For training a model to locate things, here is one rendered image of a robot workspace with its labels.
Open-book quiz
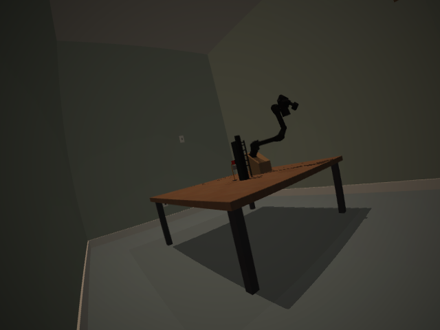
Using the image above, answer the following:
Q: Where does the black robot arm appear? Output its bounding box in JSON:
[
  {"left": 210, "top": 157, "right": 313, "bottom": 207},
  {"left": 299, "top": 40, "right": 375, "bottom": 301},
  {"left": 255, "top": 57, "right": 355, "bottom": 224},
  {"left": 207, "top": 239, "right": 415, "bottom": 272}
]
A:
[{"left": 248, "top": 98, "right": 291, "bottom": 157}]

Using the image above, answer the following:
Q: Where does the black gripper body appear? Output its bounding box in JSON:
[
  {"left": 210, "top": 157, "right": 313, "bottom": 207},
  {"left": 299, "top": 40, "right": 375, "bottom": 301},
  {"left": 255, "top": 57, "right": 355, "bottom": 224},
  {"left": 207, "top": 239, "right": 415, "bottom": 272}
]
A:
[{"left": 278, "top": 94, "right": 298, "bottom": 111}]

